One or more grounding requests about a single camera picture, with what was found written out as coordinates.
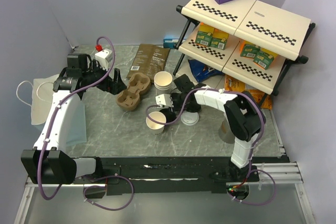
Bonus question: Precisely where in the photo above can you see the brown coffee bean bag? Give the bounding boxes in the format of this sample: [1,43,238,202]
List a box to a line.
[127,44,170,83]

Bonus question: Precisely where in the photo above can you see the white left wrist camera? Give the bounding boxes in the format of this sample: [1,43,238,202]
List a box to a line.
[94,49,113,71]

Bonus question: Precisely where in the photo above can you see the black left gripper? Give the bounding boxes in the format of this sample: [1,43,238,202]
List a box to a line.
[82,59,126,94]

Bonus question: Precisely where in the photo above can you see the purple cable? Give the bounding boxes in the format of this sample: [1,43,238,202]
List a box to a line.
[36,36,134,210]
[145,86,278,206]

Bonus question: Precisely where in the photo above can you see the green juice carton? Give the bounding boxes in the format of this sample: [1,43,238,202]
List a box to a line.
[195,30,213,47]
[253,51,275,70]
[240,44,260,59]
[209,37,228,50]

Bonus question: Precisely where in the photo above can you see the grey cup of stirrers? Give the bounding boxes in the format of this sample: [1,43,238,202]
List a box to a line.
[218,119,235,144]

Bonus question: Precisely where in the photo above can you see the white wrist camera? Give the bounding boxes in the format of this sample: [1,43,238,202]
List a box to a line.
[94,49,113,71]
[155,94,174,108]

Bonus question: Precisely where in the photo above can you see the white paper cup stack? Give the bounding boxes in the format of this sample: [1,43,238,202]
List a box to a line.
[154,71,173,95]

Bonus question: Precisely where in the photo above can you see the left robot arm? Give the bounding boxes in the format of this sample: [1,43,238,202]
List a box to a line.
[21,49,126,185]

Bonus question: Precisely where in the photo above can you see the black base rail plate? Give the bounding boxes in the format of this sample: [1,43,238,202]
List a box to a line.
[25,155,302,200]

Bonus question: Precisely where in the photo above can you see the blue R&O box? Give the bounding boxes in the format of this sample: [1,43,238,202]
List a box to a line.
[163,37,179,49]

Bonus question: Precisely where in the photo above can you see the white plastic cup lids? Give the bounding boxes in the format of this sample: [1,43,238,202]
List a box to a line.
[181,111,200,126]

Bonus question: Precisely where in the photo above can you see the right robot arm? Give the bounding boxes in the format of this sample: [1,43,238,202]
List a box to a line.
[166,74,266,181]

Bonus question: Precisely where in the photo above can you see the orange snack bag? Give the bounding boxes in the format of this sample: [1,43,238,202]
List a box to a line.
[224,74,272,110]

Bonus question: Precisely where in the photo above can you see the cream checkered shelf rack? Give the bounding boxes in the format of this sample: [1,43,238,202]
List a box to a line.
[175,0,316,95]

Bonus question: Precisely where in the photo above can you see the brown pulp cup carrier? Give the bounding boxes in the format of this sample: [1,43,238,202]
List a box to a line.
[116,73,151,111]

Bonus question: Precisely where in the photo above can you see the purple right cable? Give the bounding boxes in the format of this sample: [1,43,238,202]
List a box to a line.
[145,86,278,206]

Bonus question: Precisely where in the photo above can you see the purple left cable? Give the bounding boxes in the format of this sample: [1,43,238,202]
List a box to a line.
[36,36,134,210]

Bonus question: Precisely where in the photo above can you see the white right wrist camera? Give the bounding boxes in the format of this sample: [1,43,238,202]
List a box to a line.
[155,94,174,108]

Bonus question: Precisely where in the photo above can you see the light blue paper bag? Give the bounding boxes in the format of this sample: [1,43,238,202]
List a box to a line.
[16,74,87,149]

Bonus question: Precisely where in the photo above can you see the single white paper cup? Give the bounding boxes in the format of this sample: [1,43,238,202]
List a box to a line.
[145,111,166,135]

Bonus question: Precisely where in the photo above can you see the black cup lid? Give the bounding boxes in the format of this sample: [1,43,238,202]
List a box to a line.
[185,102,202,113]

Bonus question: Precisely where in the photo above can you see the blue chip bag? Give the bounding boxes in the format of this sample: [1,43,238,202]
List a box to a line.
[188,59,224,82]

